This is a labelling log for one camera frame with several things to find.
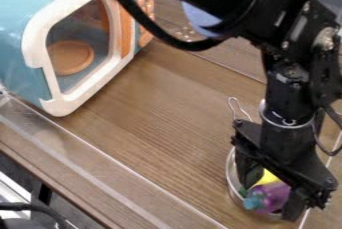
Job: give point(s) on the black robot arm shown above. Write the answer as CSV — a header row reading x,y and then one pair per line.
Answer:
x,y
296,33

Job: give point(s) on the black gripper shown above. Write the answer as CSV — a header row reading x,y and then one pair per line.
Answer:
x,y
285,150

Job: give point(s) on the orange microwave turntable plate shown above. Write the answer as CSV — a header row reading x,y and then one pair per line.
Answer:
x,y
71,56

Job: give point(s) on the purple toy eggplant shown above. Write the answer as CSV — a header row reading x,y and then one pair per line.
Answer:
x,y
266,198

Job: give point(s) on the blue toy microwave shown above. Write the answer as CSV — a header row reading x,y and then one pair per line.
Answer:
x,y
33,24

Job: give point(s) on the yellow toy banana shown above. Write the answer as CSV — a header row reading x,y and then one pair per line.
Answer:
x,y
268,178

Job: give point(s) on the silver pot with wire handle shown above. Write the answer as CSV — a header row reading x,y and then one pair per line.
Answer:
x,y
232,179

